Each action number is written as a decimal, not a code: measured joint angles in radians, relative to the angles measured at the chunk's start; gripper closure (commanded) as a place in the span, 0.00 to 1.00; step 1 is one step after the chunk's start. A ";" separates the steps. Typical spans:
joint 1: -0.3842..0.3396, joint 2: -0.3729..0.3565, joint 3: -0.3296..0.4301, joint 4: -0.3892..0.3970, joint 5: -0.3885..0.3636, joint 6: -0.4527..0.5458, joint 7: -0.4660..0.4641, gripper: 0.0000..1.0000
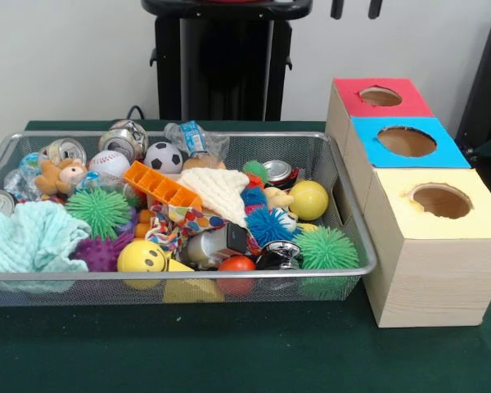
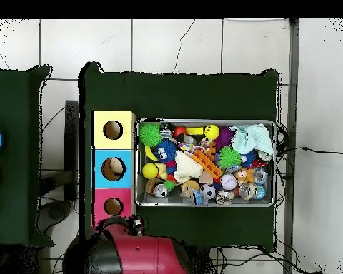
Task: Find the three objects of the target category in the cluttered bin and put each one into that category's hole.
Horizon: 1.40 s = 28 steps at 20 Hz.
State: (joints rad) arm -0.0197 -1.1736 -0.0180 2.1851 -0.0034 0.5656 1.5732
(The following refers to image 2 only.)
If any colourful dotted cloth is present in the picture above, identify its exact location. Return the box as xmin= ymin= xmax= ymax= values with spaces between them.
xmin=175 ymin=139 xmax=207 ymax=155

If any wooden box with three holes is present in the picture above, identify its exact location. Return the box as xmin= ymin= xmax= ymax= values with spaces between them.
xmin=91 ymin=110 xmax=137 ymax=228

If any blue spiky rubber ball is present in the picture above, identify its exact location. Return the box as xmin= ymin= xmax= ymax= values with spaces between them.
xmin=152 ymin=138 xmax=179 ymax=164

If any cream fluffy cloth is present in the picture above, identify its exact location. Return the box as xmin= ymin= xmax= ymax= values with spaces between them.
xmin=173 ymin=150 xmax=204 ymax=184

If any green spiky rubber ball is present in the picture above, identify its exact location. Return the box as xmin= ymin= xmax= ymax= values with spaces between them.
xmin=217 ymin=146 xmax=243 ymax=170
xmin=139 ymin=123 xmax=164 ymax=148

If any plain yellow ball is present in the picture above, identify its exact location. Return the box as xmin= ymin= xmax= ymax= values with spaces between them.
xmin=141 ymin=163 xmax=159 ymax=180

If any orange plastic block toy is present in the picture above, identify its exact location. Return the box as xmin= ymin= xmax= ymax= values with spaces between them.
xmin=192 ymin=150 xmax=223 ymax=180

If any yellow smiley face ball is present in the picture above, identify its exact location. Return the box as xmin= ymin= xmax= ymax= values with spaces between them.
xmin=203 ymin=124 xmax=220 ymax=141

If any dark green table cloth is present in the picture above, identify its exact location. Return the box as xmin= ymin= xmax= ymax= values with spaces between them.
xmin=79 ymin=61 xmax=279 ymax=252
xmin=0 ymin=65 xmax=54 ymax=248

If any white baseball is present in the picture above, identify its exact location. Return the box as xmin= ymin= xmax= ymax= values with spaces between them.
xmin=220 ymin=173 xmax=238 ymax=191

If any mint green knitted cloth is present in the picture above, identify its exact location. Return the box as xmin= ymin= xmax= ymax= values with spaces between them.
xmin=230 ymin=124 xmax=275 ymax=156

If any silver wire mesh bin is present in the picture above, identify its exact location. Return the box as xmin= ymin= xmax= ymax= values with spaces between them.
xmin=134 ymin=118 xmax=277 ymax=208

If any long black cable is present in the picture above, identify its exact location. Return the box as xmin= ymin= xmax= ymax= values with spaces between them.
xmin=277 ymin=146 xmax=343 ymax=156

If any grey metal rail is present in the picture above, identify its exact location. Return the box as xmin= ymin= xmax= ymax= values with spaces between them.
xmin=282 ymin=18 xmax=300 ymax=274

